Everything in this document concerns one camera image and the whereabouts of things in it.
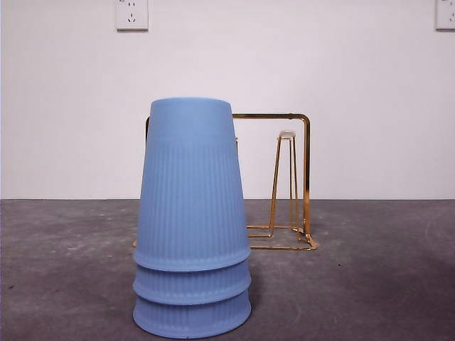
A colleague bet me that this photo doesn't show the blue ribbed plastic cup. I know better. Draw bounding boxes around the blue ribbed plastic cup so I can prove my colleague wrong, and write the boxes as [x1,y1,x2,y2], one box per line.
[132,290,252,339]
[132,256,252,306]
[134,97,252,273]

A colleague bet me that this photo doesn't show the gold wire cup holder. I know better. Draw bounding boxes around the gold wire cup holder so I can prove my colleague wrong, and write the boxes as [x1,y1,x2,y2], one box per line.
[132,112,319,251]

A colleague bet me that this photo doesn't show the white wall socket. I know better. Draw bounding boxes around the white wall socket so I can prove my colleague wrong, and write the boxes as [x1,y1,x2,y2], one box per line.
[435,0,455,32]
[115,0,149,32]

